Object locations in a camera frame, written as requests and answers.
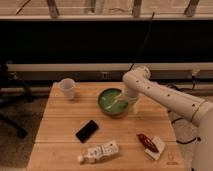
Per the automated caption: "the green ceramic bowl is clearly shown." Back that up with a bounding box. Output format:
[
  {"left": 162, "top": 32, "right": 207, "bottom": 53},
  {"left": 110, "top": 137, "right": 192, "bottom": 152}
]
[{"left": 98, "top": 88, "right": 128, "bottom": 116}]

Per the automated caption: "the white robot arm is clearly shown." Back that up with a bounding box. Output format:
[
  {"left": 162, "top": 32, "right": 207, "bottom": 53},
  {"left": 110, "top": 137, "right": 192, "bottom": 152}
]
[{"left": 108, "top": 66, "right": 213, "bottom": 171}]

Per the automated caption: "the black smartphone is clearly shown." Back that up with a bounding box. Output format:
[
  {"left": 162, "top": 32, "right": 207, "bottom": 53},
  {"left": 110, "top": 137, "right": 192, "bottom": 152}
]
[{"left": 76, "top": 120, "right": 99, "bottom": 143}]

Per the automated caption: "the white wall plug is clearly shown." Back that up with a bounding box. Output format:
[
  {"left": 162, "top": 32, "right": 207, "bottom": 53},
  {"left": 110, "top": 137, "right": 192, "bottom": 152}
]
[{"left": 191, "top": 68, "right": 200, "bottom": 77}]

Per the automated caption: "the black office chair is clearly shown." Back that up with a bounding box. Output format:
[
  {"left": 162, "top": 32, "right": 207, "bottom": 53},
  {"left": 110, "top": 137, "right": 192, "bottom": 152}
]
[{"left": 0, "top": 62, "right": 34, "bottom": 138}]

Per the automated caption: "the white plastic bottle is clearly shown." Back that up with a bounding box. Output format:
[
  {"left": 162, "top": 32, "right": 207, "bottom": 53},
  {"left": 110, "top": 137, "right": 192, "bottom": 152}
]
[{"left": 77, "top": 140, "right": 119, "bottom": 164}]

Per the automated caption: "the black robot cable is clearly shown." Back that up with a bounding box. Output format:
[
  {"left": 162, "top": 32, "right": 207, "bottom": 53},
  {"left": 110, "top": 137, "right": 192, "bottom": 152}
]
[{"left": 165, "top": 83, "right": 202, "bottom": 145}]

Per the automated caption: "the red chili pepper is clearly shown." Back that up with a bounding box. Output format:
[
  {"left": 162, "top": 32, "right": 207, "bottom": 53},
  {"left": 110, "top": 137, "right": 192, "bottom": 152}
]
[{"left": 137, "top": 134, "right": 159, "bottom": 153}]

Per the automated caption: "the white plastic measuring cup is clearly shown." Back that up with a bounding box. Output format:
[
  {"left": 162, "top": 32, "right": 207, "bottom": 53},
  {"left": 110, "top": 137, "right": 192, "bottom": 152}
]
[{"left": 58, "top": 78, "right": 75, "bottom": 100}]

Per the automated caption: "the black hanging cable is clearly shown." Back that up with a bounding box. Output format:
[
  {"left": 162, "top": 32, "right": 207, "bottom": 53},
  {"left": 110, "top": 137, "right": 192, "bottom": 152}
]
[{"left": 120, "top": 11, "right": 156, "bottom": 81}]

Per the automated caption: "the white wall outlet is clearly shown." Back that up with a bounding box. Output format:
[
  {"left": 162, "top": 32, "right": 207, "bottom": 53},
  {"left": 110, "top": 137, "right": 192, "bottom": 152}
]
[{"left": 101, "top": 72, "right": 109, "bottom": 80}]

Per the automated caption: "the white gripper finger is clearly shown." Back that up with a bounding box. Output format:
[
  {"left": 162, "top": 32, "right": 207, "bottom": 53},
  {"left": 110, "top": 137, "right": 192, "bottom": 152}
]
[
  {"left": 132, "top": 103, "right": 138, "bottom": 114},
  {"left": 106, "top": 93, "right": 123, "bottom": 109}
]

